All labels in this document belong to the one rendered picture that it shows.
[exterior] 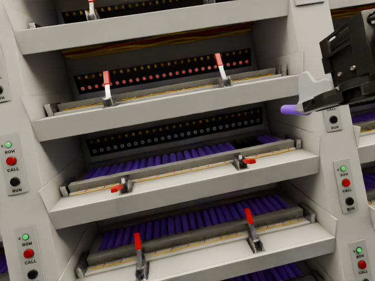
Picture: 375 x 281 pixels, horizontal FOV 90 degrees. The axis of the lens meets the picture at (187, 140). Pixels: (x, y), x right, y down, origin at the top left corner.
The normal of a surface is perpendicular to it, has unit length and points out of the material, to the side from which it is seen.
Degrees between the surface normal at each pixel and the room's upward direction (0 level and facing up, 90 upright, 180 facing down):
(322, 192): 90
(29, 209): 90
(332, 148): 90
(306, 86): 90
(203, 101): 108
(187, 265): 18
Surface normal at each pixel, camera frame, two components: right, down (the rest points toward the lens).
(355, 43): -0.98, 0.19
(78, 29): 0.12, 0.29
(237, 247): -0.16, -0.94
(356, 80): -0.93, 0.16
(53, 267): 0.07, -0.02
